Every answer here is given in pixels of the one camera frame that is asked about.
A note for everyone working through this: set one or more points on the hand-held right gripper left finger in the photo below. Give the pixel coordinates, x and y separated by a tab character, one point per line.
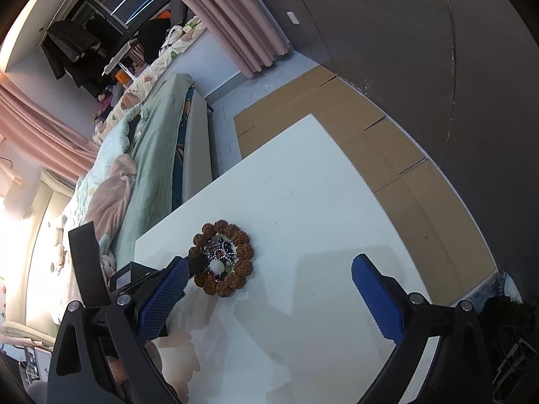
162	298

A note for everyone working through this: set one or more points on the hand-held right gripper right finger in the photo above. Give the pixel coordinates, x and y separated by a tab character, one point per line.
374	298

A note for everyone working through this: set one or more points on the dark brown wardrobe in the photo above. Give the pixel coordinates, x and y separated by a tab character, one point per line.
400	29

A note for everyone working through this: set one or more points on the pink curtain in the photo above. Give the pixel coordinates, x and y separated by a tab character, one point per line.
236	17
38	126

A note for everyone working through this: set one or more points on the pile of plush toys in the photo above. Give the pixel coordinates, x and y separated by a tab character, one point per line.
105	99

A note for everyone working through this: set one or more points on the dark hanging clothes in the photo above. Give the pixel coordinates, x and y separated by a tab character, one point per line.
71	50

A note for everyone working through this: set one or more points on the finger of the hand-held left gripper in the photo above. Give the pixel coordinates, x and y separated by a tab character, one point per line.
198	265
89	265

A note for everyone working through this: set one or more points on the white wall socket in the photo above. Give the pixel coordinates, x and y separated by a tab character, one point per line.
292	17

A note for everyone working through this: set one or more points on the floral window seat cushion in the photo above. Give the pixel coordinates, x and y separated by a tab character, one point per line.
156	71

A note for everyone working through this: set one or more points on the pale green floral quilt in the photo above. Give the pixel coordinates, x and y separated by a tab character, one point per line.
109	143

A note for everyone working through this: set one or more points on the cartoon printed mattress cover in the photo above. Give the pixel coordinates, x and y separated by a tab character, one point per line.
182	155

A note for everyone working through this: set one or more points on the white lamp stand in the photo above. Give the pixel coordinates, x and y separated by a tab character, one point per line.
120	57

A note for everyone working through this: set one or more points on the black bag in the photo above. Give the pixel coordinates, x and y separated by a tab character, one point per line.
153	40

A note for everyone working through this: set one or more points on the beige padded headboard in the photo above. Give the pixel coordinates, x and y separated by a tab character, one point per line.
46	240

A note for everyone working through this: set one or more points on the pink floral fleece blanket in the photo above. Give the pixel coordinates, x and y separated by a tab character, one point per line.
111	193

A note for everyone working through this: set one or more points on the person's left hand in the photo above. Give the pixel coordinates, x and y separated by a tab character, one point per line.
153	355

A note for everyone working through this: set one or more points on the beige bed base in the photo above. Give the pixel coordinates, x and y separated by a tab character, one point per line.
200	147

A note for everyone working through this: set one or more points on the bed with green sheet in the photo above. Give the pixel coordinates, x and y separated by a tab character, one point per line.
156	155

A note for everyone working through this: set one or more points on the flattened cardboard sheet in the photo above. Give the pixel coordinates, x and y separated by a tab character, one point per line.
358	105

